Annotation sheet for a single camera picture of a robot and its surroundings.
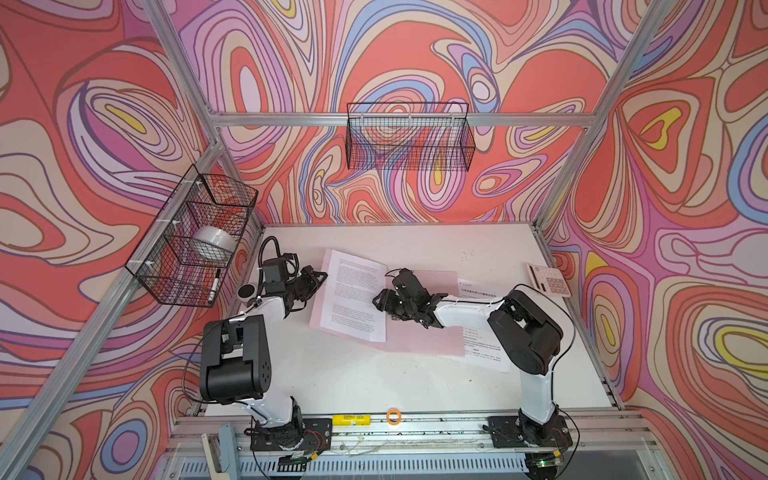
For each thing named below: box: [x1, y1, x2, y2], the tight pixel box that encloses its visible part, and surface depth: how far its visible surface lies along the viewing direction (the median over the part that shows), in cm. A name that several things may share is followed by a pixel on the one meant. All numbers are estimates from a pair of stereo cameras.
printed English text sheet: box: [320, 249, 388, 343], surface depth 92 cm
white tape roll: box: [193, 225, 238, 256], surface depth 74 cm
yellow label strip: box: [332, 414, 371, 426], surface depth 76 cm
